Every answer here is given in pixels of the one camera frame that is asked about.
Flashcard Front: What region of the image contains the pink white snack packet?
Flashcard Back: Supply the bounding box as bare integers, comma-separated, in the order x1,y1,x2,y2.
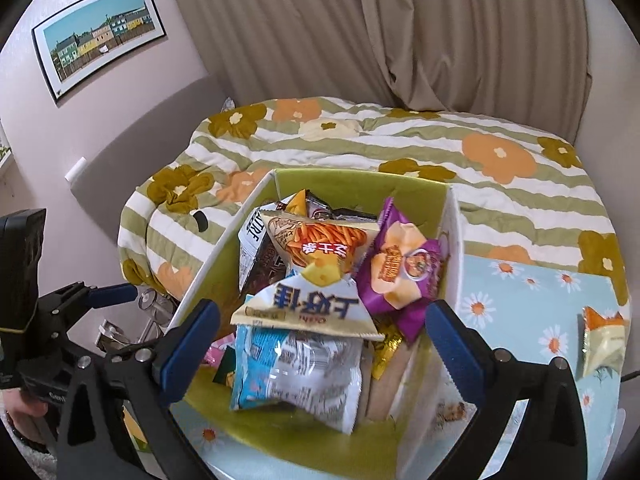
202,333,235,368

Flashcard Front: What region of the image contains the black white snack packet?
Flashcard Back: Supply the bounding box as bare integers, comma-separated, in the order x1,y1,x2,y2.
238,203,286,295

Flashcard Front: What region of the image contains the blue white snack packet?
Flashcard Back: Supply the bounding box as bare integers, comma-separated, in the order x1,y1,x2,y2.
230,325,363,434

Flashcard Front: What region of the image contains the yellow gold snack packet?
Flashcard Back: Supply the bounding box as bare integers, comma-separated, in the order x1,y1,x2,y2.
372,316,404,380

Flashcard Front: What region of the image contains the cream triangular snack packet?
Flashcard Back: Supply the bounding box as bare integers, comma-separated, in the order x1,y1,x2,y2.
231,274,384,341

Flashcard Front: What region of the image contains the orange sticks snack packet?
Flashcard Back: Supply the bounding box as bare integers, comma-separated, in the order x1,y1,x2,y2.
259,210,380,287

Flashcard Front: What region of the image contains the purple snack packet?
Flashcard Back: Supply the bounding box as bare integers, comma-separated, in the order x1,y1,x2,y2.
356,197,444,344

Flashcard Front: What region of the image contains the orange cream snack packet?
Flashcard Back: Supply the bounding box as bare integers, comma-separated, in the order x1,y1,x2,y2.
582,307,628,377

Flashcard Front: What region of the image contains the person's left hand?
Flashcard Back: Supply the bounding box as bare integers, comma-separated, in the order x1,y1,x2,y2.
2,389,49,444

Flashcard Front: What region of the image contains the light blue daisy cloth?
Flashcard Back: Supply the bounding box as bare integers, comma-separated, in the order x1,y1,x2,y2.
171,256,620,479

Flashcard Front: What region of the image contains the green cardboard box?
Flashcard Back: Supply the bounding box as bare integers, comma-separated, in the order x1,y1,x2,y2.
167,167,482,480

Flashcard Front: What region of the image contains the floral striped bed quilt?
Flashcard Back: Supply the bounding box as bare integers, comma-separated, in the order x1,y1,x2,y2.
117,96,630,307

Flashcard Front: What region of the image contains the framed town picture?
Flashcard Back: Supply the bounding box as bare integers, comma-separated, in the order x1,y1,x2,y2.
32,0,166,102

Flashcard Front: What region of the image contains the beige curtain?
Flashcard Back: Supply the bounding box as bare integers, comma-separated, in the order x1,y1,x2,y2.
177,0,590,141

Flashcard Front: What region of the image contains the white wall switch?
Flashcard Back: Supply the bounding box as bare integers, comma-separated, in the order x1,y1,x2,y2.
64,157,88,184

